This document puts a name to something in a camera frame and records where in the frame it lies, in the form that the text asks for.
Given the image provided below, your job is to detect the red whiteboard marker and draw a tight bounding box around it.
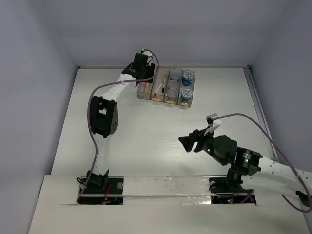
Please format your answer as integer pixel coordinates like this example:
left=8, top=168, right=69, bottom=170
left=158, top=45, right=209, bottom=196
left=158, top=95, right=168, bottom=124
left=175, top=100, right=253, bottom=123
left=152, top=82, right=163, bottom=98

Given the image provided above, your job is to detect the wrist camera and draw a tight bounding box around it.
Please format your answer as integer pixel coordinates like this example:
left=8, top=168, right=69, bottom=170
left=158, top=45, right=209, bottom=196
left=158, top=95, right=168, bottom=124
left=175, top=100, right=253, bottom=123
left=204, top=113, right=222, bottom=135
left=141, top=49, right=153, bottom=58

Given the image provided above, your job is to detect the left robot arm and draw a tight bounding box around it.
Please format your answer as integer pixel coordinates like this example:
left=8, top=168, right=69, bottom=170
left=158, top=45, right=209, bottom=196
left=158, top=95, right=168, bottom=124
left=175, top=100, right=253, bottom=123
left=83, top=49, right=159, bottom=193

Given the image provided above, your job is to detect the black whiteboard marker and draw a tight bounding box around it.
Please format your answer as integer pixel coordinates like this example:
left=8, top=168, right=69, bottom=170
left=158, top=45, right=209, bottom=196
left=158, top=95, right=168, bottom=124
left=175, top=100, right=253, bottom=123
left=161, top=76, right=167, bottom=93

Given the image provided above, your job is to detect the blue paint jar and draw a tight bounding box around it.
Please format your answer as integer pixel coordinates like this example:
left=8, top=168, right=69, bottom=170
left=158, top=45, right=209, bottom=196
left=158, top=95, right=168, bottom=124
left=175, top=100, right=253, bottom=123
left=182, top=70, right=195, bottom=86
left=180, top=88, right=193, bottom=102

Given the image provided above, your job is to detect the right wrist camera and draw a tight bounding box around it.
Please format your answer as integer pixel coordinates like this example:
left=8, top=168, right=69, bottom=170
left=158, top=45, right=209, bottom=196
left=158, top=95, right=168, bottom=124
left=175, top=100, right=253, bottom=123
left=204, top=113, right=222, bottom=135

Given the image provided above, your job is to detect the orange highlighter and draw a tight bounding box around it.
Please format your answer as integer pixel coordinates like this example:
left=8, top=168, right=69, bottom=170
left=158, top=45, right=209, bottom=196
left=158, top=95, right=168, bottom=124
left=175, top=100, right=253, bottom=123
left=145, top=82, right=150, bottom=90

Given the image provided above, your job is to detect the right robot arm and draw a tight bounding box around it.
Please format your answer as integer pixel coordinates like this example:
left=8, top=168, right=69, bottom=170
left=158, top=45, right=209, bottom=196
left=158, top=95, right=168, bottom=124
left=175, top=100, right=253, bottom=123
left=178, top=130, right=312, bottom=212

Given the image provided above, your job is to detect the clear pencil-shaped highlighter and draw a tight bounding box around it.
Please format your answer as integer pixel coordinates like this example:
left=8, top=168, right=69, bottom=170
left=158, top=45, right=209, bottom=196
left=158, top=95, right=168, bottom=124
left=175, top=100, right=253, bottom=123
left=139, top=85, right=145, bottom=93

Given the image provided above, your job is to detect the transparent drawer bin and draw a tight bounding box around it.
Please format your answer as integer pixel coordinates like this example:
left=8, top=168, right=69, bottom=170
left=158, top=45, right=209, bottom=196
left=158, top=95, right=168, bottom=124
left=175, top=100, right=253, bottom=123
left=164, top=68, right=182, bottom=104
left=151, top=67, right=170, bottom=102
left=137, top=82, right=153, bottom=100
left=178, top=70, right=195, bottom=107

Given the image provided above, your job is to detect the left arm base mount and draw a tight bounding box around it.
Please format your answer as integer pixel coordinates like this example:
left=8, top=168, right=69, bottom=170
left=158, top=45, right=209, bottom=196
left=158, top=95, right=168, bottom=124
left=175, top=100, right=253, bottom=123
left=77, top=174, right=124, bottom=205

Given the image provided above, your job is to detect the paperclip jar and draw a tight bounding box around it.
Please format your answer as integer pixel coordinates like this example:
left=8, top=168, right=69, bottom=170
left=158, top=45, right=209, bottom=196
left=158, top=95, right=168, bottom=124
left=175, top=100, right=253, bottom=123
left=167, top=88, right=178, bottom=98
left=168, top=80, right=178, bottom=89

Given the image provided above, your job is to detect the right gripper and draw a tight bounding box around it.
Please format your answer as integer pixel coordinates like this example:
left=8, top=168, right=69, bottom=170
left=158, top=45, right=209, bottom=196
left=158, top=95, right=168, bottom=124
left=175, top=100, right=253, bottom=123
left=178, top=125, right=227, bottom=166

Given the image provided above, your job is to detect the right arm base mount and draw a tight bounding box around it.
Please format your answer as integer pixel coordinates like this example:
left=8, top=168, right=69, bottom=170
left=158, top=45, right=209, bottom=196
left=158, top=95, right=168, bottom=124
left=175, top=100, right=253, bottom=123
left=209, top=168, right=256, bottom=205

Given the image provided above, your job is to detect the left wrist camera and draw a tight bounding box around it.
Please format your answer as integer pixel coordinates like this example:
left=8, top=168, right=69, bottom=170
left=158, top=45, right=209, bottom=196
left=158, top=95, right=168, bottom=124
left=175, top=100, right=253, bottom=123
left=141, top=49, right=153, bottom=58

